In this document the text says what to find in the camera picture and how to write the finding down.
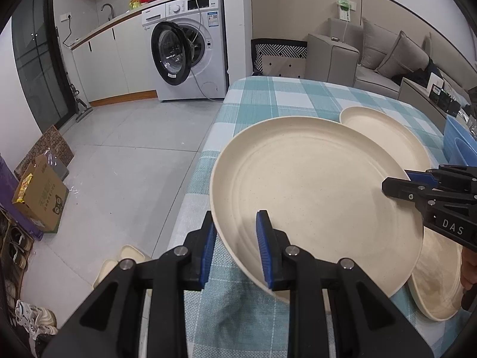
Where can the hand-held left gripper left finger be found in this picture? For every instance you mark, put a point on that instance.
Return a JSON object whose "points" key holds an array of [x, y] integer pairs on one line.
{"points": [[207, 257]]}

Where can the white kitchen base cabinet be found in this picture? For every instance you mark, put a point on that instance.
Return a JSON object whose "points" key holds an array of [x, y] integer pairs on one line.
{"points": [[108, 67]]}

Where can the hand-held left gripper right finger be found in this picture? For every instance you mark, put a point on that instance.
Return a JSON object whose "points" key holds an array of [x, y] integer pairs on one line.
{"points": [[264, 257]]}

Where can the grey side cabinet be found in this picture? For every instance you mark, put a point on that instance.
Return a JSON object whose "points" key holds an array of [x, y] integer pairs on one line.
{"points": [[413, 95]]}

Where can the brown patterned board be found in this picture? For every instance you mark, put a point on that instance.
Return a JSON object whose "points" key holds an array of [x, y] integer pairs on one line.
{"points": [[48, 143]]}

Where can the person's right hand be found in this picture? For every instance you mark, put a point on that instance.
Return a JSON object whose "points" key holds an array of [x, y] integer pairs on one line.
{"points": [[470, 268]]}

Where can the grey floor mop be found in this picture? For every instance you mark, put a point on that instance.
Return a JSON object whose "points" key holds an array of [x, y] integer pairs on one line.
{"points": [[80, 108]]}

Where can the black cardboard box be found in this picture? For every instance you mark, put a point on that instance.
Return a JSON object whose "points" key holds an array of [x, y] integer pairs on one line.
{"points": [[445, 100]]}

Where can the green white wall charger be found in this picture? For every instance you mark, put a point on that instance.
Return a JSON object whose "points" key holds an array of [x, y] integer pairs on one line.
{"points": [[344, 7]]}

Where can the yellow packet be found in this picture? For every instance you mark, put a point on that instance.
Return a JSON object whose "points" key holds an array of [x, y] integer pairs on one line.
{"points": [[27, 188]]}

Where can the brown cardboard box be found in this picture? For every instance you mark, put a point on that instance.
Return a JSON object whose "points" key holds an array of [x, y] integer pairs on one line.
{"points": [[46, 197]]}

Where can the grey sofa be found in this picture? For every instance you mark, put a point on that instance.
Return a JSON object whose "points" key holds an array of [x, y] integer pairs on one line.
{"points": [[331, 59]]}

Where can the shoes on rack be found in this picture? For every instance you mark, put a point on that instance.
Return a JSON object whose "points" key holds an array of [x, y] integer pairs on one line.
{"points": [[16, 246]]}

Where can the grey sofa cushion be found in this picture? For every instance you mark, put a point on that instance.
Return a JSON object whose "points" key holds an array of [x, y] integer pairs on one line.
{"points": [[376, 41], [404, 57]]}

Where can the dark glass door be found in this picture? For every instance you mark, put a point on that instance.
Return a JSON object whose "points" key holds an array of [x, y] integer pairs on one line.
{"points": [[37, 63]]}

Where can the white box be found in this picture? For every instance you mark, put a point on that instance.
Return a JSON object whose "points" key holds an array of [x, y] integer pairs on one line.
{"points": [[435, 81]]}

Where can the yellow oil bottle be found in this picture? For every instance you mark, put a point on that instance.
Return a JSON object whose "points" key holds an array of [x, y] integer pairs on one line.
{"points": [[135, 3]]}

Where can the blue bowl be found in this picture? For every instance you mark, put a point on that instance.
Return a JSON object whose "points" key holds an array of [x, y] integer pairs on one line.
{"points": [[452, 130], [467, 153]]}

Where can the chrome kitchen faucet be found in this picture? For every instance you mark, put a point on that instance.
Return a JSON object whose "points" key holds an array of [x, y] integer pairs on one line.
{"points": [[108, 7]]}

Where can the teal checked tablecloth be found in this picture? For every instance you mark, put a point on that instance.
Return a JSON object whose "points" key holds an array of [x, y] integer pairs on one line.
{"points": [[261, 97]]}

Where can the white washing machine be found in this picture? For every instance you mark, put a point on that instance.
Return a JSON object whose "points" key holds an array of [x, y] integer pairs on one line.
{"points": [[210, 59]]}

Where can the white wall socket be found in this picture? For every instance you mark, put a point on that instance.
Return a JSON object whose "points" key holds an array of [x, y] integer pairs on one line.
{"points": [[66, 16]]}

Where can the dark clothing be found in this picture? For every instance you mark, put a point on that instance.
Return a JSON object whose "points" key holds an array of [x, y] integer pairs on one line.
{"points": [[425, 72]]}

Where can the cream slipper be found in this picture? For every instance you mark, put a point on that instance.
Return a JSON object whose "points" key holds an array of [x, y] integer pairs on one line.
{"points": [[132, 255], [106, 272]]}

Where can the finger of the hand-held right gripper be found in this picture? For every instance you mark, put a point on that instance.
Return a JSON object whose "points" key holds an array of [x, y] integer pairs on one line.
{"points": [[419, 177], [402, 188]]}

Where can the black white patterned rug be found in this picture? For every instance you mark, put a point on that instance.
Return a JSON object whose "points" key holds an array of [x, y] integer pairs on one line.
{"points": [[279, 57]]}

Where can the white sneakers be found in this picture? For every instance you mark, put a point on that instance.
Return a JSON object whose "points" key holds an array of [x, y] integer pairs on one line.
{"points": [[35, 317]]}

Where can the cream round plate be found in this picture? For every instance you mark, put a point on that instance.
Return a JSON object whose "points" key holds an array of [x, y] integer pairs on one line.
{"points": [[391, 134], [316, 194], [439, 279]]}

